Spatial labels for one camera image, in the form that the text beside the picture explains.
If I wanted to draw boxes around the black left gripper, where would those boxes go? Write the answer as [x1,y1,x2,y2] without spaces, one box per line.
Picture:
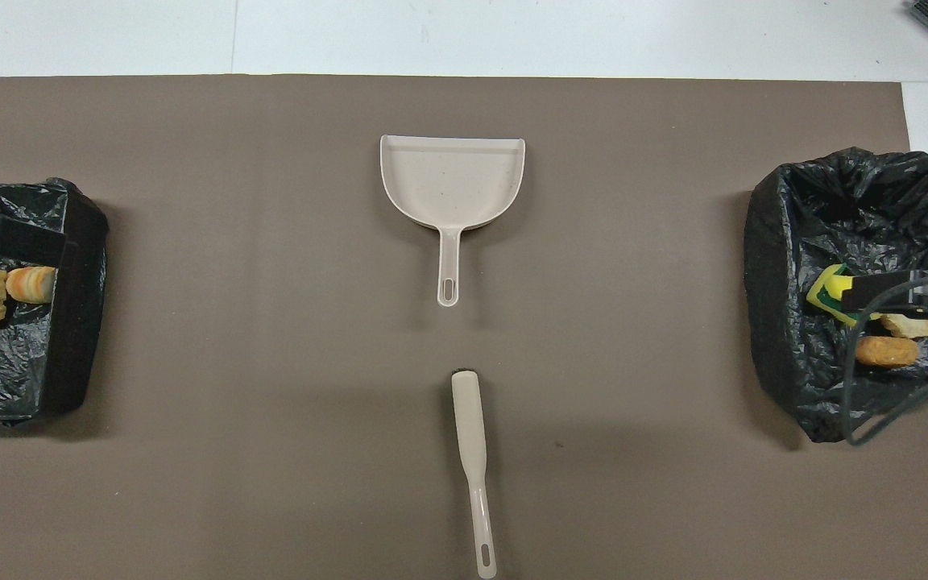
[0,205,72,268]

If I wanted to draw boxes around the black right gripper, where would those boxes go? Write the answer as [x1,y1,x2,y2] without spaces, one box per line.
[840,271,928,326]

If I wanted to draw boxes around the orange striped bread piece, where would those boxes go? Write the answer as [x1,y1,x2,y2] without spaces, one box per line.
[6,266,57,305]

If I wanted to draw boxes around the orange brown bread nugget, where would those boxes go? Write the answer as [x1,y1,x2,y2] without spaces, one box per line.
[855,335,922,369]

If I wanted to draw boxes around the beige plastic dustpan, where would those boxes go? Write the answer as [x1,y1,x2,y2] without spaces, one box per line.
[379,134,527,308]

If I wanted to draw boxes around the beige hand brush black bristles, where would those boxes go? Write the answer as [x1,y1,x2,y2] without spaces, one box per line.
[451,369,499,580]

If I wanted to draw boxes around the black bag lined bin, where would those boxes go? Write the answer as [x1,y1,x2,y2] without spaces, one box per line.
[744,147,928,444]
[0,177,110,428]

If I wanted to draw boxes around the brown table mat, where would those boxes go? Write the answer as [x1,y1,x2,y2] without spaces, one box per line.
[0,75,928,580]

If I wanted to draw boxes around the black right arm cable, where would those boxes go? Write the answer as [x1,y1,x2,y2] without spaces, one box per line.
[841,272,928,446]

